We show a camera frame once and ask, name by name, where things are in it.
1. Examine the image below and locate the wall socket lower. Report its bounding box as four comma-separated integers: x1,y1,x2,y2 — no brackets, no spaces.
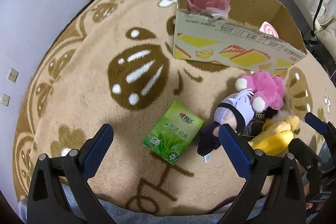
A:
0,94,10,107

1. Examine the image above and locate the green tissue pack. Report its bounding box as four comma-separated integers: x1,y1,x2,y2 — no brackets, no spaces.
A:
142,101,204,165

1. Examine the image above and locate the wall socket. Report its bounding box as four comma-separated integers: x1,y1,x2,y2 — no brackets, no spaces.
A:
0,94,10,107
7,68,19,83

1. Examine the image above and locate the cardboard box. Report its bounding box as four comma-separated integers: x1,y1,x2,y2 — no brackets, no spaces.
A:
173,0,307,74

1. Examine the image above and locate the yellow plush toy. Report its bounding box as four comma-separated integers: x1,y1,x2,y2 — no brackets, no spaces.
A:
248,115,299,156

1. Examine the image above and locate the purple haired plush doll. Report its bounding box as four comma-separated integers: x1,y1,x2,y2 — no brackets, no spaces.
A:
196,89,255,158

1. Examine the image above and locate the pink plush toy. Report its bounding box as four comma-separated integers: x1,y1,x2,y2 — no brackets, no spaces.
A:
235,71,285,113

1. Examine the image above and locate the wall socket upper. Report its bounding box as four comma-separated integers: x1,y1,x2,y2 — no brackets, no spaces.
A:
7,68,19,83

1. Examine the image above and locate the pink swirl lollipop item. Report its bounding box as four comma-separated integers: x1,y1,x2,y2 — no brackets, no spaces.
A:
259,21,279,38

